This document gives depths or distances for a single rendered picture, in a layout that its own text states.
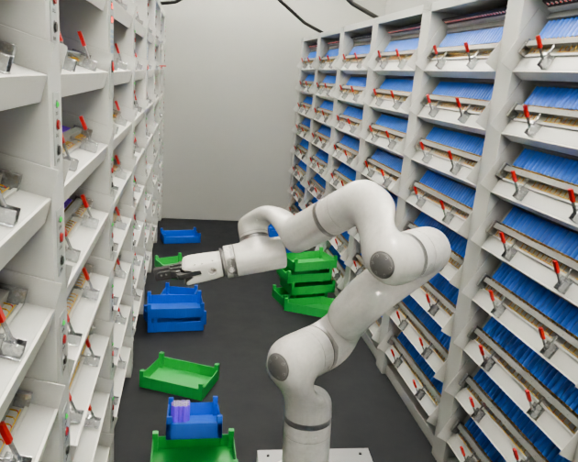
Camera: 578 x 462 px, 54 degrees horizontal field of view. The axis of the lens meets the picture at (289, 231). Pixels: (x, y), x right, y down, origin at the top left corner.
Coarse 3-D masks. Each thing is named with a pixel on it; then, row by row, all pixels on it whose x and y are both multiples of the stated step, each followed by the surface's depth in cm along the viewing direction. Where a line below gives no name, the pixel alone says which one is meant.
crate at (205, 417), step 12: (216, 396) 234; (168, 408) 223; (192, 408) 233; (204, 408) 234; (216, 408) 233; (168, 420) 202; (192, 420) 226; (204, 420) 226; (216, 420) 226; (168, 432) 202; (180, 432) 203; (192, 432) 204; (204, 432) 204; (216, 432) 205
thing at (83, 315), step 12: (84, 264) 167; (96, 264) 169; (108, 264) 170; (96, 276) 168; (108, 276) 171; (96, 288) 161; (72, 300) 148; (84, 300) 151; (84, 312) 144; (96, 312) 155; (72, 324) 136; (84, 324) 138; (84, 336) 133; (72, 348) 126; (72, 360) 113; (72, 372) 120
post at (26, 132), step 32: (0, 0) 85; (32, 0) 86; (32, 32) 87; (0, 128) 90; (32, 128) 91; (32, 160) 92; (32, 256) 97; (64, 256) 106; (64, 288) 107; (64, 384) 110
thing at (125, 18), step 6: (114, 0) 163; (120, 0) 198; (126, 0) 214; (114, 6) 167; (120, 6) 179; (126, 6) 198; (132, 6) 215; (114, 12) 170; (120, 12) 182; (126, 12) 195; (132, 12) 216; (120, 18) 186; (126, 18) 199; (126, 24) 204
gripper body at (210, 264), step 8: (192, 256) 145; (200, 256) 144; (208, 256) 143; (216, 256) 142; (184, 264) 140; (192, 264) 139; (200, 264) 139; (208, 264) 139; (216, 264) 140; (208, 272) 140; (216, 272) 140; (224, 272) 142; (184, 280) 141; (192, 280) 139; (200, 280) 140
